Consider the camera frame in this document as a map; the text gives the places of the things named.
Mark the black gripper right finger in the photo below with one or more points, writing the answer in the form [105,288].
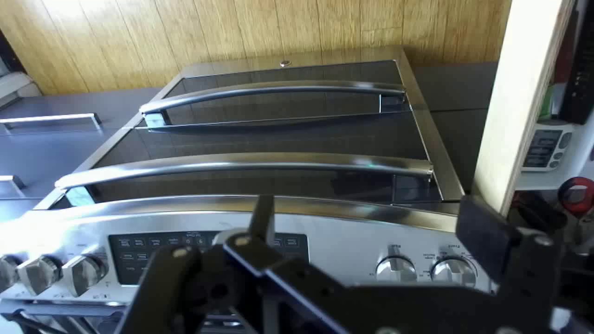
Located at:
[530,271]

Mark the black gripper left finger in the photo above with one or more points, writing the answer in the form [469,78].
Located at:
[168,290]

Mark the silver stove knob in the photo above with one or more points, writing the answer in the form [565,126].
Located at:
[8,271]
[84,273]
[394,267]
[452,269]
[38,273]

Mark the red round utensil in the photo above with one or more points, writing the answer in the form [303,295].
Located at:
[578,195]

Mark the grey device with buttons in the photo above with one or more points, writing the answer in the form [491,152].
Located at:
[545,150]

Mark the dark drawer cabinet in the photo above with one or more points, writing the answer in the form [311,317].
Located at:
[62,158]

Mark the dark under-counter cabinet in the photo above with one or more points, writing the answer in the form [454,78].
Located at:
[457,111]

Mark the stainless steel range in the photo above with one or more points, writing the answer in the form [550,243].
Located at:
[346,238]

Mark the open cutlery drawer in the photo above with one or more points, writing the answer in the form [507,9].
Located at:
[522,80]

